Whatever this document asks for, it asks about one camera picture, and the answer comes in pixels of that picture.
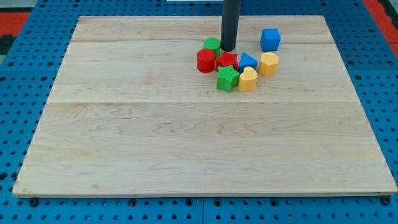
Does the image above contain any yellow heart block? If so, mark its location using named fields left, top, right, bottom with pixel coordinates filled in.
left=238, top=67, right=258, bottom=92

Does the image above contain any blue cube block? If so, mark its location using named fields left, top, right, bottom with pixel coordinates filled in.
left=260, top=29, right=281, bottom=52

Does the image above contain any green star block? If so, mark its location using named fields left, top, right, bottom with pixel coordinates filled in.
left=216, top=65, right=240, bottom=93

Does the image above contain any red cylinder block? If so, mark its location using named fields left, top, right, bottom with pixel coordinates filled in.
left=197, top=49, right=215, bottom=73

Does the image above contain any red star block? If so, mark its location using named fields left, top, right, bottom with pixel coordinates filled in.
left=215, top=52, right=238, bottom=71

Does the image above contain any light wooden board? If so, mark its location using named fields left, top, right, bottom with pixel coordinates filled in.
left=13, top=16, right=397, bottom=198

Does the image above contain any blue triangle block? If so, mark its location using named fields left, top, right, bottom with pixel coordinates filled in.
left=238, top=52, right=258, bottom=73

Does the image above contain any green cylinder block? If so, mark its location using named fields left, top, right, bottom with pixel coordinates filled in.
left=203, top=37, right=221, bottom=58

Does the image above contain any yellow hexagon block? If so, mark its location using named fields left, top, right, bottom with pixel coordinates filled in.
left=258, top=52, right=279, bottom=77

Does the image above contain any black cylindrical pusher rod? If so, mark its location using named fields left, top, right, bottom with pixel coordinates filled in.
left=220, top=0, right=241, bottom=52

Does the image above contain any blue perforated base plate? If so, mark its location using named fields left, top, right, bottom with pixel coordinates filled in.
left=1, top=1, right=397, bottom=223

